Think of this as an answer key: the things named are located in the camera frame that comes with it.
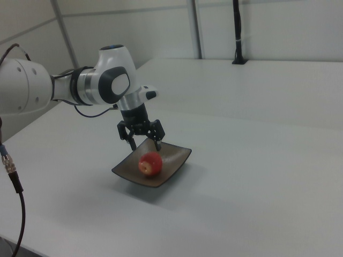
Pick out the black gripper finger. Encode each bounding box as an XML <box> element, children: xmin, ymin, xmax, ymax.
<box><xmin>148</xmin><ymin>119</ymin><xmax>166</xmax><ymax>153</ymax></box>
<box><xmin>116</xmin><ymin>120</ymin><xmax>138</xmax><ymax>152</ymax></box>

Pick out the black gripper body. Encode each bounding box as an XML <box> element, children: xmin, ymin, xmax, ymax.
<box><xmin>120</xmin><ymin>103</ymin><xmax>152</xmax><ymax>136</ymax></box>

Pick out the red apple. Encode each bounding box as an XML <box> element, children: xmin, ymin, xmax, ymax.
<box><xmin>138</xmin><ymin>152</ymin><xmax>163</xmax><ymax>179</ymax></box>

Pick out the square brown ceramic plate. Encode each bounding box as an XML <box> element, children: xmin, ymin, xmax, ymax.
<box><xmin>111</xmin><ymin>137</ymin><xmax>193</xmax><ymax>189</ymax></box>

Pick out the black pole stand white band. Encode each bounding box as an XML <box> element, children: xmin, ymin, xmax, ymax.
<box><xmin>231</xmin><ymin>0</ymin><xmax>249</xmax><ymax>65</ymax></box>

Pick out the thin blue arm cable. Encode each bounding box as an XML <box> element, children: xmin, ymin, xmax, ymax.
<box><xmin>73</xmin><ymin>103</ymin><xmax>120</xmax><ymax>119</ymax></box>

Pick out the thick cable with metal connector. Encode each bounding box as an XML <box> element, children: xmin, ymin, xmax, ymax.
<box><xmin>0</xmin><ymin>116</ymin><xmax>26</xmax><ymax>257</ymax></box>

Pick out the thin dark arm cable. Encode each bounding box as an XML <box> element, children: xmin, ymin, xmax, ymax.
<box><xmin>0</xmin><ymin>43</ymin><xmax>35</xmax><ymax>68</ymax></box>

